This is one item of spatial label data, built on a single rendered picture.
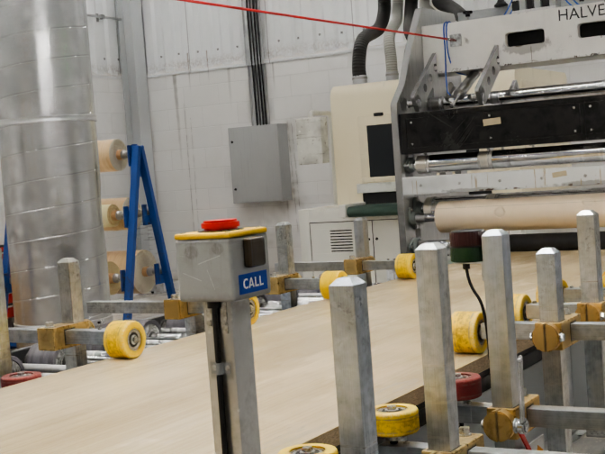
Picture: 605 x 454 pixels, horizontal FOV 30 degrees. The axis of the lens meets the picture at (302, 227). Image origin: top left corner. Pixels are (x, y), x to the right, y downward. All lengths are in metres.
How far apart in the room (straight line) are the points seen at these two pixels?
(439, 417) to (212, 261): 0.60
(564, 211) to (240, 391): 3.13
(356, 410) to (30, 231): 4.26
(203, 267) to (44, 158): 4.40
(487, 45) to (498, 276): 2.84
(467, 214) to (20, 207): 2.28
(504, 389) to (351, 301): 0.54
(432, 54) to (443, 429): 3.19
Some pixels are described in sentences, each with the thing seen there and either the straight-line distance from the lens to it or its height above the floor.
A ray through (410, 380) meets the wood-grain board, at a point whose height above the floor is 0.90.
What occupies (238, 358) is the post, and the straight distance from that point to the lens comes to 1.16.
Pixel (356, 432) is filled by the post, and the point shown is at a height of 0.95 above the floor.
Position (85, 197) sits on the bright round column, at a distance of 5.58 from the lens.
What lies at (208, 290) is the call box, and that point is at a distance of 1.14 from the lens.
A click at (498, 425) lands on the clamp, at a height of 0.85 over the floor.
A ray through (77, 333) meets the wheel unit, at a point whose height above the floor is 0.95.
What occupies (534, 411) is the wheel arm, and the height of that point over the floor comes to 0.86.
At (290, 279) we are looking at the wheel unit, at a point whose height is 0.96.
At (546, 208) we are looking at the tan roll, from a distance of 4.24.
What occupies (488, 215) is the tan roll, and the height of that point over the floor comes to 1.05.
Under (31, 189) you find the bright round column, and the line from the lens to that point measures 5.54.
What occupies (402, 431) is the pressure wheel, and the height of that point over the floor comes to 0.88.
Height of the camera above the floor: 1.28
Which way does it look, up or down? 3 degrees down
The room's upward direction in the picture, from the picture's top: 4 degrees counter-clockwise
